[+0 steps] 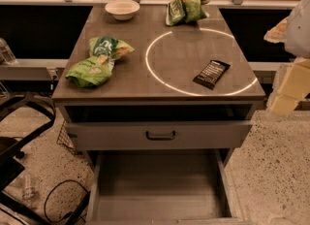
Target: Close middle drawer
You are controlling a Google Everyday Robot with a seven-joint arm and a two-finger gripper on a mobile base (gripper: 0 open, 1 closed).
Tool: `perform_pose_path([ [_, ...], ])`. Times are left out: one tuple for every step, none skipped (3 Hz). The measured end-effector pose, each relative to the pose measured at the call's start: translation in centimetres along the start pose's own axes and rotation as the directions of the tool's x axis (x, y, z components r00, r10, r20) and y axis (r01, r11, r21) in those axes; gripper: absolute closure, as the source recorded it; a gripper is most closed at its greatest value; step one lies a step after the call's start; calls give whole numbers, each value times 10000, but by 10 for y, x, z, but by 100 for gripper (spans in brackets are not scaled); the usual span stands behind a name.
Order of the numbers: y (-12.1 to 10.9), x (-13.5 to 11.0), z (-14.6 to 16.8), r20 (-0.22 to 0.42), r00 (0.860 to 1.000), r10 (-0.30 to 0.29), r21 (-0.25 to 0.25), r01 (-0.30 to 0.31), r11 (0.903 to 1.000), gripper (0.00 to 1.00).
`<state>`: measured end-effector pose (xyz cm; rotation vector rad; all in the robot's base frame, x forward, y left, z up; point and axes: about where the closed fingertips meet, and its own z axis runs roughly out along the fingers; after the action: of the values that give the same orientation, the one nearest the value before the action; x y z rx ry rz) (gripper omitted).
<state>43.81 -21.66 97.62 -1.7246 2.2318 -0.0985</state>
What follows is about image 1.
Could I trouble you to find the grey drawer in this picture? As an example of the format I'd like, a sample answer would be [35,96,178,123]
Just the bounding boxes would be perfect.
[86,149,253,225]
[66,120,252,150]

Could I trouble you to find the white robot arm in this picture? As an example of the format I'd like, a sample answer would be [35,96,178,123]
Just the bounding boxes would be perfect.
[263,0,310,116]

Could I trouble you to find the grey drawer cabinet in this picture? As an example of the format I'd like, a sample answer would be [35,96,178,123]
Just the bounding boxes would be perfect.
[51,4,266,169]

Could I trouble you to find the grey top drawer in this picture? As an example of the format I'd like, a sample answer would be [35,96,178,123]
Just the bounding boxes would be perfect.
[66,120,252,150]

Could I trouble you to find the black snack bar wrapper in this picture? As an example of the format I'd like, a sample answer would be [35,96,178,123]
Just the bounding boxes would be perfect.
[193,60,231,90]

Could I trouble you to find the green chip bag left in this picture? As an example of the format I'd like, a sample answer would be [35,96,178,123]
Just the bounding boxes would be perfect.
[65,36,135,88]

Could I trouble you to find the green chip bag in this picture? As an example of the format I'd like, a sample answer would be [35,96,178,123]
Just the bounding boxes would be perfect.
[65,36,135,88]
[166,0,209,26]

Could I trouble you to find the green chip bag rear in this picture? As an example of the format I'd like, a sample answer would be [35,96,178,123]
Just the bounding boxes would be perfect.
[166,0,209,26]

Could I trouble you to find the white ceramic bowl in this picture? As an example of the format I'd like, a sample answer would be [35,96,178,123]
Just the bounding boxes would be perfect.
[105,0,140,20]

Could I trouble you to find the clear plastic bottle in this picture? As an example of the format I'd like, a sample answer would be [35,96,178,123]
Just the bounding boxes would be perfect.
[0,38,17,65]

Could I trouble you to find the black wire basket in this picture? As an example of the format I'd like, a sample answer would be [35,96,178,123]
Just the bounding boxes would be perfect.
[56,122,81,156]

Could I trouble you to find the black floor cable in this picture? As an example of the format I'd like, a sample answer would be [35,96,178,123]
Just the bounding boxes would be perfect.
[43,178,90,224]

